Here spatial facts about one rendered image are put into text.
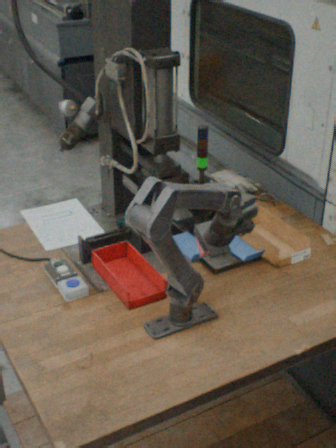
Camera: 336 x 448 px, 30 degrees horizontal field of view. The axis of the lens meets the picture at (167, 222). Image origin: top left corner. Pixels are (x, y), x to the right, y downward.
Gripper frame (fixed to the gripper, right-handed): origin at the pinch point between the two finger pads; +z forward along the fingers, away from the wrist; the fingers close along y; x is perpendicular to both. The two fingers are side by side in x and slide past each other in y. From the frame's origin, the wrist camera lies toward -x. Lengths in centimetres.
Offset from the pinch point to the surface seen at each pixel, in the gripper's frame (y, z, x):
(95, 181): 167, 214, -76
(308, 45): 55, -20, -63
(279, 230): 5.0, 10.1, -36.0
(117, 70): 53, -20, 9
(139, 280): 3.2, 14.0, 15.0
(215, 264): -0.5, 9.2, -7.8
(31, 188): 176, 221, -32
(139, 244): 16.6, 18.2, 8.0
